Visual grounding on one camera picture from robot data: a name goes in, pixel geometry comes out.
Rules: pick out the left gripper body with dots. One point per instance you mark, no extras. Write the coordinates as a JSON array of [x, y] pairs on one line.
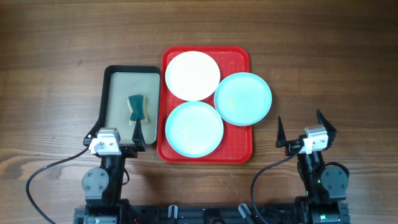
[[127, 148]]

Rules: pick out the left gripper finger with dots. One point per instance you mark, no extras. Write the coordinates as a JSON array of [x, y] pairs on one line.
[[138, 137], [93, 132]]

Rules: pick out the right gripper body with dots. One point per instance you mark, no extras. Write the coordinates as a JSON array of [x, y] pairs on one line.
[[296, 143]]

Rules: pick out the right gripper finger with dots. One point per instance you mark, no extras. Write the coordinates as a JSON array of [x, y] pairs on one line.
[[323, 121], [280, 132]]

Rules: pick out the green and yellow sponge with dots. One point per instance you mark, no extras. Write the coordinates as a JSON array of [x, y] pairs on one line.
[[137, 107]]

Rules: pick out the light blue plate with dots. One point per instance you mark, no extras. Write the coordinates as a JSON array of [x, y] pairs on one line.
[[194, 129], [243, 99]]

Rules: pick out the white round plate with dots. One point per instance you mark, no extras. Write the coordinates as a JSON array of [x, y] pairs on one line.
[[192, 76]]

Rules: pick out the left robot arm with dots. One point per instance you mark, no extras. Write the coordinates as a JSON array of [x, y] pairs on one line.
[[103, 185]]

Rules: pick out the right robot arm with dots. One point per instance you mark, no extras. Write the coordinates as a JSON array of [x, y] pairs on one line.
[[325, 183]]

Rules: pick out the black tray with soapy water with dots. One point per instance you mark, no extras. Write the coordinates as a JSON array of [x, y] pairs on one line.
[[119, 83]]

